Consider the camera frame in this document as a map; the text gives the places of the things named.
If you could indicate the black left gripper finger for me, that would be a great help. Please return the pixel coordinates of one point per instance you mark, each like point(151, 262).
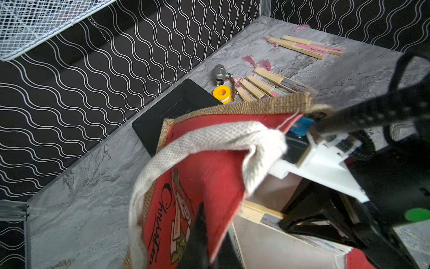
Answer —
point(196, 254)

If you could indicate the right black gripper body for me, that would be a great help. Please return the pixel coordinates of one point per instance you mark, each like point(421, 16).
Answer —
point(318, 211)

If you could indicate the bamboo fan dark floral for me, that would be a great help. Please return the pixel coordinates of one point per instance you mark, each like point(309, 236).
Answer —
point(268, 218)

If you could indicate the red jute tote bag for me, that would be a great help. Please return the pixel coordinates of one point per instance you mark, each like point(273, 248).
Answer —
point(216, 156)

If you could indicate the bamboo fan floral white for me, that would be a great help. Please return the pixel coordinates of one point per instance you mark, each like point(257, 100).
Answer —
point(244, 94)

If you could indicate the bamboo fan grey floral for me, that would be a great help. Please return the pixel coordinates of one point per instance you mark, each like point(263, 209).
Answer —
point(285, 83)

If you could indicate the bamboo fan pink white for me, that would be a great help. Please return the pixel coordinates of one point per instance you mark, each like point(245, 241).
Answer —
point(298, 47)

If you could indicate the bamboo fan purple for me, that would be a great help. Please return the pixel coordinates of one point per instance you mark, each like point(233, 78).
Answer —
point(251, 88)

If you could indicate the bamboo fan pink stripe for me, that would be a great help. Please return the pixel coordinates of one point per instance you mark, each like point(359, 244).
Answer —
point(331, 49)

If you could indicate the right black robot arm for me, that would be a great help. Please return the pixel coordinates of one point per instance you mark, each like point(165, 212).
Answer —
point(388, 138)

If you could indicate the yellow thread seal tape spool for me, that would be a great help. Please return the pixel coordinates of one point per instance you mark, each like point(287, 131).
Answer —
point(222, 93)

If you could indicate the black plastic tool case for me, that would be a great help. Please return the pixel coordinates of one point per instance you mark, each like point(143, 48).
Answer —
point(185, 98)

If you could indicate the steel ball valve brown handle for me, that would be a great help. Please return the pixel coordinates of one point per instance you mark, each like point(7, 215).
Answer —
point(222, 77)

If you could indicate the aluminium frame corner post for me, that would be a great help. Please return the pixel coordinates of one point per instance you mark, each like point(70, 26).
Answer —
point(265, 8)

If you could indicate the white wire mesh basket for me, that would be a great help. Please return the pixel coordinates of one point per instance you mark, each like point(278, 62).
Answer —
point(26, 24)

